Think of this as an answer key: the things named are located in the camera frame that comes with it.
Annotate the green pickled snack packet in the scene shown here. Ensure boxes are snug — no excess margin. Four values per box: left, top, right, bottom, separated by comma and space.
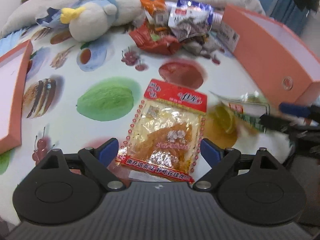
210, 91, 271, 133

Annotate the red clear dried snack bag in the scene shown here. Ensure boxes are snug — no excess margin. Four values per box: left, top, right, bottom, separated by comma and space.
116, 79, 207, 183

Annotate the white dark seafood snack packet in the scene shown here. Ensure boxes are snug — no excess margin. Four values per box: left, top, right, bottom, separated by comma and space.
168, 0, 214, 42

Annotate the orange snack packet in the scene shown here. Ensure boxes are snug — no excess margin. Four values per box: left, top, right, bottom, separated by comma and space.
140, 0, 169, 27

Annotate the pink cardboard box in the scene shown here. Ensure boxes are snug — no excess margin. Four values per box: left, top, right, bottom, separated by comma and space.
221, 5, 319, 107

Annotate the blue curtain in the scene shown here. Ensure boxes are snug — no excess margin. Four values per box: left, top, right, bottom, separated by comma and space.
270, 0, 309, 36

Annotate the pink box lid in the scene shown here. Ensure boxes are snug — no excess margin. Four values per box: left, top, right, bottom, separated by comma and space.
0, 40, 33, 154

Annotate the small red sachet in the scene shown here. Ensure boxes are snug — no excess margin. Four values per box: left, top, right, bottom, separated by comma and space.
129, 22, 182, 55

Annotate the blue white plush bird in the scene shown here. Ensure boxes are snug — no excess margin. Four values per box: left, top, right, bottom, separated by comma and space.
61, 0, 143, 42

